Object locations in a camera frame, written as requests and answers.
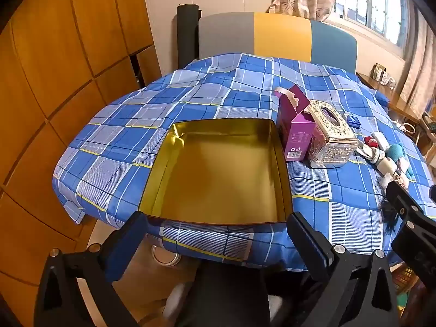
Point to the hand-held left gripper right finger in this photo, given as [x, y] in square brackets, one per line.
[308, 245]

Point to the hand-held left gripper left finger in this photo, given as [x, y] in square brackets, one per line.
[126, 245]

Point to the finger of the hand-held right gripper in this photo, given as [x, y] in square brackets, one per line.
[403, 204]
[433, 191]

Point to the white organza scrunchie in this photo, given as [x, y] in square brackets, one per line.
[387, 182]

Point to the teal plush toy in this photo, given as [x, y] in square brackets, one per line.
[398, 153]

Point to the white striped sock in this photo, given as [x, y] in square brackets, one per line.
[369, 153]

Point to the red christmas sock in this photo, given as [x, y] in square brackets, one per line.
[369, 142]

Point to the blue white tissue pack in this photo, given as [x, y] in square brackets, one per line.
[352, 121]

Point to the gold metal tin box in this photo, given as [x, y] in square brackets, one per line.
[218, 177]

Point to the silver embossed tissue box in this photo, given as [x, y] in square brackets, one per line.
[332, 136]

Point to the wooden side desk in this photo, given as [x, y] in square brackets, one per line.
[391, 97]

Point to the purple carton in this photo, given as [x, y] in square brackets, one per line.
[299, 136]

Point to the blue plaid tablecloth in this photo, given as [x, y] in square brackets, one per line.
[136, 136]

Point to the small boxes on desk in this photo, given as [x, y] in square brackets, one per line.
[383, 75]

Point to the wooden wardrobe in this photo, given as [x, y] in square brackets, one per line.
[51, 75]

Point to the barred window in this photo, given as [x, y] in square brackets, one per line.
[374, 3]

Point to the grey yellow teal chair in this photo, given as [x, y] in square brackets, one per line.
[282, 34]

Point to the black rolled mat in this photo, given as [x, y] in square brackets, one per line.
[186, 34]

